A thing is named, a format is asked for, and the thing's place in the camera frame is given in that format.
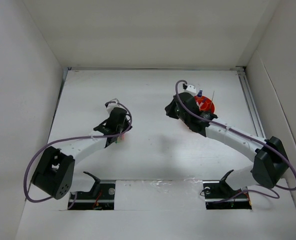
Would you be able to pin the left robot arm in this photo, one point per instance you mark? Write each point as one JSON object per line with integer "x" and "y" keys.
{"x": 55, "y": 169}

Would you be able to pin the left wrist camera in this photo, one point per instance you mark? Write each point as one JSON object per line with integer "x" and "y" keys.
{"x": 112, "y": 104}

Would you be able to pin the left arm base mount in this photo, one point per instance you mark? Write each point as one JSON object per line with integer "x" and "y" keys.
{"x": 103, "y": 199}

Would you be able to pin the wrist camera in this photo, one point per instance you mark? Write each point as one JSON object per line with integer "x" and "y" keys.
{"x": 112, "y": 104}
{"x": 188, "y": 88}

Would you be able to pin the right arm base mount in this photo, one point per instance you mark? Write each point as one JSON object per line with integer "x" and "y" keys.
{"x": 219, "y": 196}

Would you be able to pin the orange round organizer container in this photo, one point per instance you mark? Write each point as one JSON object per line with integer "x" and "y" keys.
{"x": 206, "y": 104}

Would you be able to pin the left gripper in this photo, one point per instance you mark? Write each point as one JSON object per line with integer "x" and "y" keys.
{"x": 126, "y": 124}

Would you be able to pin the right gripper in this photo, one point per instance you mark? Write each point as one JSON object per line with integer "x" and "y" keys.
{"x": 170, "y": 109}

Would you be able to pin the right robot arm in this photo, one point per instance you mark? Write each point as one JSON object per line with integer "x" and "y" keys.
{"x": 266, "y": 155}

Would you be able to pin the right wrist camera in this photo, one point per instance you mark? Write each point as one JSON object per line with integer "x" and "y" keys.
{"x": 188, "y": 88}

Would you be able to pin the white marker purple cap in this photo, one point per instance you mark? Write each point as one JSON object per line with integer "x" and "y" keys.
{"x": 202, "y": 103}

